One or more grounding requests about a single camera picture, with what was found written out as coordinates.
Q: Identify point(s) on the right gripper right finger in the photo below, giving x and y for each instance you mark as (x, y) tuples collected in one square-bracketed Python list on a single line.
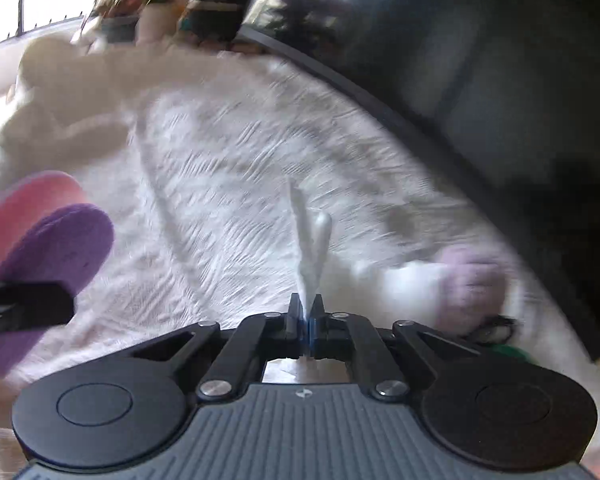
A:
[(353, 340)]

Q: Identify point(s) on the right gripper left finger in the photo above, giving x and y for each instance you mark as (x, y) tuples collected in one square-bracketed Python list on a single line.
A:
[(256, 340)]

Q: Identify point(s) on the purple painted sponge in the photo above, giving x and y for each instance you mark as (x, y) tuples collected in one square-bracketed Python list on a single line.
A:
[(49, 232)]

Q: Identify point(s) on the lilac fluffy pompom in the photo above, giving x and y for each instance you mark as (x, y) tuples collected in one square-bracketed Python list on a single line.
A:
[(473, 288)]

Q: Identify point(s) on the green lid glass jar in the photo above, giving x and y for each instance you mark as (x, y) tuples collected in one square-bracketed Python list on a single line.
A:
[(512, 352)]

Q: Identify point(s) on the white textured blanket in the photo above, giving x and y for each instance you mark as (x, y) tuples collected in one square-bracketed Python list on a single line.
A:
[(192, 155)]

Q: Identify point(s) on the dark plant pot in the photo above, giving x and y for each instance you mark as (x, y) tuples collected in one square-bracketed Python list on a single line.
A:
[(119, 30)]

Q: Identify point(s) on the black leather sofa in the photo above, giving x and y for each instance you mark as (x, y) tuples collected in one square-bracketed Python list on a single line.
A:
[(501, 96)]

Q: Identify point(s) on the white plant pot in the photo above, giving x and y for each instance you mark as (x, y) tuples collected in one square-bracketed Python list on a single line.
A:
[(156, 22)]

